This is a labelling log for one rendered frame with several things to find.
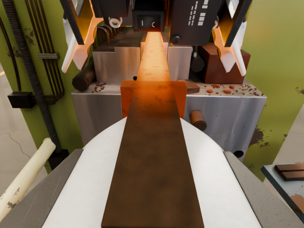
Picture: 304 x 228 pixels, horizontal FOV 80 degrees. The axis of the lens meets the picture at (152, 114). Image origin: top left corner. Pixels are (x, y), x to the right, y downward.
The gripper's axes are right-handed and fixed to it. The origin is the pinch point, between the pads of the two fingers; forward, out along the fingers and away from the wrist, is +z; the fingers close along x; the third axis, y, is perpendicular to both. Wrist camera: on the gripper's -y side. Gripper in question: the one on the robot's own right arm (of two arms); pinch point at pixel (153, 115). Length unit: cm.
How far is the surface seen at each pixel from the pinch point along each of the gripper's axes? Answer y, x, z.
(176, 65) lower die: 4.8, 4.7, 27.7
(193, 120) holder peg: 12.5, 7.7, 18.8
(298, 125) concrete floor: 100, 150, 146
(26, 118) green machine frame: 28, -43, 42
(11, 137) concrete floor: 99, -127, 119
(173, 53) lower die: 2.3, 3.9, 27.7
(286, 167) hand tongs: 28.5, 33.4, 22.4
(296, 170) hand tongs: 29, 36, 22
